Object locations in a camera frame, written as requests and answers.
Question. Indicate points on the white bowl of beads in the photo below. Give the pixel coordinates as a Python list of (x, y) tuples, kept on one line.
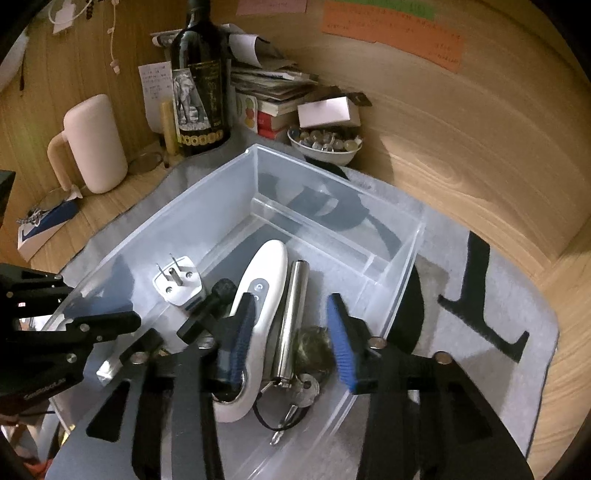
[(325, 150)]

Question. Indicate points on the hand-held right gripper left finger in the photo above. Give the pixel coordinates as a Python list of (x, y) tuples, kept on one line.
[(244, 334)]

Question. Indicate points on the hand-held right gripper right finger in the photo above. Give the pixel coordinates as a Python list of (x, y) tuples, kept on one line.
[(342, 344)]

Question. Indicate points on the white handheld massager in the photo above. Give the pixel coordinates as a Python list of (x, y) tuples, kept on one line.
[(268, 265)]

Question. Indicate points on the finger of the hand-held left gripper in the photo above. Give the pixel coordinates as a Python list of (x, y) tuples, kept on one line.
[(106, 325), (32, 286)]

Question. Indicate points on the white power plug adapter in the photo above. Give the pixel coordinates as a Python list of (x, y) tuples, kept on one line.
[(181, 287)]

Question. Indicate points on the white card box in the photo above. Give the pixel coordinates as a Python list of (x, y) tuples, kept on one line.
[(328, 113)]

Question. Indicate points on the pink wall note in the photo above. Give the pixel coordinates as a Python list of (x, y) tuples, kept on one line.
[(272, 6)]

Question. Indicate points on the black cylindrical tool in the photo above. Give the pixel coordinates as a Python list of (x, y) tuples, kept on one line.
[(207, 310)]

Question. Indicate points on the stack of books and papers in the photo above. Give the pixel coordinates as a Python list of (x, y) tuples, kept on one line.
[(272, 83)]

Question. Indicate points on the clear plastic storage bin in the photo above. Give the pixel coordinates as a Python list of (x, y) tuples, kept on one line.
[(323, 207)]

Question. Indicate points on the green paper strip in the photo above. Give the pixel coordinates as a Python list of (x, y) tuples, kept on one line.
[(383, 8)]

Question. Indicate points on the silver metal cylinder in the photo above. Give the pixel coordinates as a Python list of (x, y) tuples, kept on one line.
[(291, 314)]

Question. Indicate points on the white curved object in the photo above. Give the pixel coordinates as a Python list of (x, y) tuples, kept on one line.
[(10, 62)]

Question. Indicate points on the white wall charger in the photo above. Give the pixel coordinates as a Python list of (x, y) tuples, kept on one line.
[(67, 16)]

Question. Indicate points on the grey printed mat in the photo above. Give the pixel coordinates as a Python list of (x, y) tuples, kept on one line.
[(461, 369)]

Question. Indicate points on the red book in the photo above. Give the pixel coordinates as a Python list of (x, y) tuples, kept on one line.
[(274, 122)]

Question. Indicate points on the pink mug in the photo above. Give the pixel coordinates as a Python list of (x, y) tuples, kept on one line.
[(94, 143)]

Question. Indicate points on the white handwritten paper note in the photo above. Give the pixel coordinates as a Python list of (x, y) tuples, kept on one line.
[(154, 92)]

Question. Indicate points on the dark elephant-label wine bottle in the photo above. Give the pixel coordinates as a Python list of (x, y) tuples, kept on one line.
[(203, 55)]

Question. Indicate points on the colourful fruit sticker card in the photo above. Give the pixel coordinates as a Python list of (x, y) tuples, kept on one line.
[(248, 110)]

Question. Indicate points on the orange wall note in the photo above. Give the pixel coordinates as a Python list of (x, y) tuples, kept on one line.
[(397, 34)]

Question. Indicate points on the silver key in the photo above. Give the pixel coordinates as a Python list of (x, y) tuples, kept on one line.
[(304, 392)]

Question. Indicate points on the yellow lip balm tube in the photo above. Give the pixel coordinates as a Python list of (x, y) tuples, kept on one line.
[(169, 129)]

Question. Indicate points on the small silver metal block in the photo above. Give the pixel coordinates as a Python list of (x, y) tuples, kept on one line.
[(109, 372)]

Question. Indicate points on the dark brown round ball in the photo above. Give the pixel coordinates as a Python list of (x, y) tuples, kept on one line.
[(314, 351)]

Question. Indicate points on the dark clip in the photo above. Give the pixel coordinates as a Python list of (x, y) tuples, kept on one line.
[(360, 99)]

